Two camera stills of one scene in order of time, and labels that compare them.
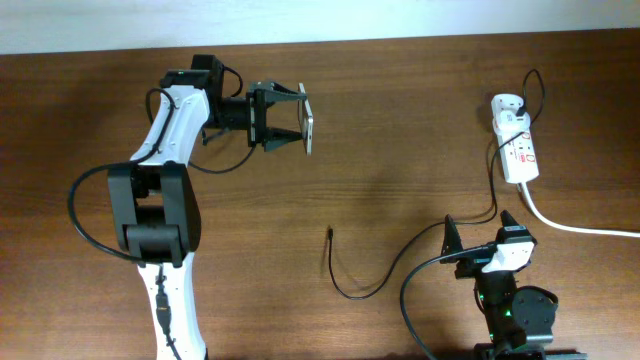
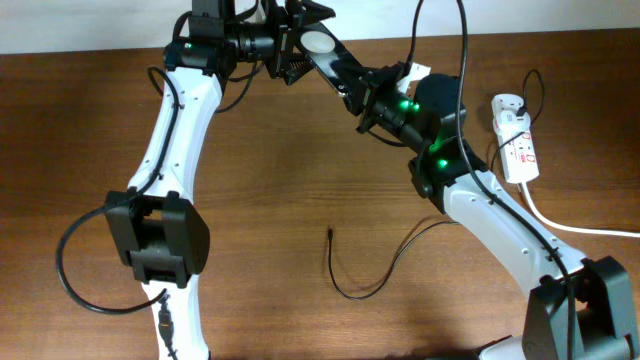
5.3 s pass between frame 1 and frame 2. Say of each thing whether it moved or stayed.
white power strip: stayed
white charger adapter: stayed
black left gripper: moved
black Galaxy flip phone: moved
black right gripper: moved
